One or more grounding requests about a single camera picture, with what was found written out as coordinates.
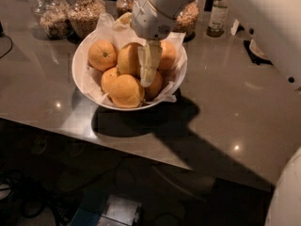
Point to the clear glass bottle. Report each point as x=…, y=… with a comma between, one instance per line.
x=218, y=17

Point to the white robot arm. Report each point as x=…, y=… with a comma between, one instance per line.
x=275, y=25

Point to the orange middle left small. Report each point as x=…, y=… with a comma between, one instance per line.
x=108, y=78

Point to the orange top left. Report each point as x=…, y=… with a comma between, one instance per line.
x=102, y=55

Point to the metal box on floor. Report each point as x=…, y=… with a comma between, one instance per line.
x=119, y=211

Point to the white paper bowl liner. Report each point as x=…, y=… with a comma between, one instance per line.
x=94, y=82

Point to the white card sign stand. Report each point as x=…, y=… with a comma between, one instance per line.
x=235, y=27

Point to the white ceramic bowl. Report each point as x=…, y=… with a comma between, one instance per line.
x=80, y=57

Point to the orange top right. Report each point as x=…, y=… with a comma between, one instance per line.
x=168, y=55

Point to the black mat under plates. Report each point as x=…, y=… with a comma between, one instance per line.
x=255, y=59

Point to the orange lower right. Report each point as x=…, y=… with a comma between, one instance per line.
x=153, y=90

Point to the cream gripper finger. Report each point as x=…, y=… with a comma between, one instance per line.
x=124, y=19

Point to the orange front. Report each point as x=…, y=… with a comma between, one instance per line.
x=126, y=92

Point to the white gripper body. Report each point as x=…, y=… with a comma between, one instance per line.
x=147, y=22

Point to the glass cereal jar far left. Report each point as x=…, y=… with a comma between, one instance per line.
x=52, y=17

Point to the orange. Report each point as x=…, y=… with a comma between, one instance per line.
x=126, y=92
x=153, y=90
x=102, y=55
x=128, y=61
x=168, y=55

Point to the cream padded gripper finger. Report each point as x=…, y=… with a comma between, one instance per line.
x=149, y=58

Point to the stack of white plates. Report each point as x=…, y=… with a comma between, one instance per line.
x=256, y=50

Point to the orange top centre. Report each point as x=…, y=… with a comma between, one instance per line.
x=128, y=61

